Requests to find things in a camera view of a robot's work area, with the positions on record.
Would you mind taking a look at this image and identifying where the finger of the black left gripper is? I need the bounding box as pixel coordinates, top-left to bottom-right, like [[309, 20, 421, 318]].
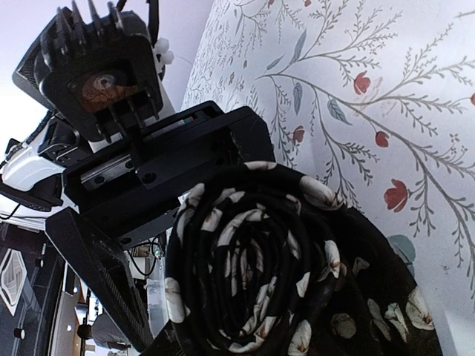
[[45, 209, 153, 352]]

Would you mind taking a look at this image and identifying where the black white floral tie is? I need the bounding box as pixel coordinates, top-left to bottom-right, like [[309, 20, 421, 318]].
[[164, 162, 442, 355]]

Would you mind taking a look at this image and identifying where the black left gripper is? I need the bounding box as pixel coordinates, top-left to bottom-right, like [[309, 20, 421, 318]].
[[61, 102, 275, 252]]

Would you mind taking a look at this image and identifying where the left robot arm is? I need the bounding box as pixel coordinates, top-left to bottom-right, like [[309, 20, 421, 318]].
[[1, 101, 275, 351]]

